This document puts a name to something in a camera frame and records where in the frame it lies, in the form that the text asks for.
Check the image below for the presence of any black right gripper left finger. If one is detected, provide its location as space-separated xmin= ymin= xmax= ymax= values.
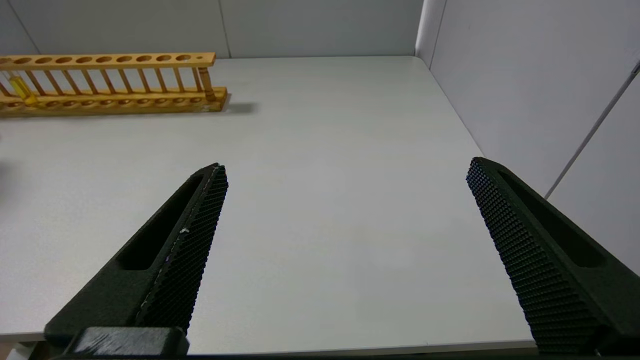
xmin=44 ymin=163 xmax=229 ymax=346

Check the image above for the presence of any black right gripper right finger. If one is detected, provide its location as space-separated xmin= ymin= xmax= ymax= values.
xmin=466 ymin=157 xmax=640 ymax=356

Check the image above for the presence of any yellow pigment glass test tube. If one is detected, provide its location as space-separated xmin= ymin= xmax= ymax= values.
xmin=8 ymin=73 xmax=40 ymax=106

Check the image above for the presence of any wooden test tube rack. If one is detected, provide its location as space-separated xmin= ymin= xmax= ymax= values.
xmin=0 ymin=52 xmax=229 ymax=118

